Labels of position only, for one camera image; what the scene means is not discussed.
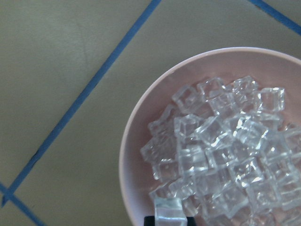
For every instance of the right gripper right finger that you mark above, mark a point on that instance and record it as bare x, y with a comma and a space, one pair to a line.
191, 221

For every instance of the clear ice cube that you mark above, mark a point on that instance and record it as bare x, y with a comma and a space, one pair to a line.
169, 212

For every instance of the pink bowl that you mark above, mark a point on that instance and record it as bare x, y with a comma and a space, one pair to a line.
269, 68

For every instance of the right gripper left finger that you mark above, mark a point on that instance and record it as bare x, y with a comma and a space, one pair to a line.
149, 221

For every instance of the pile of ice cubes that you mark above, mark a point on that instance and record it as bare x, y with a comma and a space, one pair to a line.
224, 152

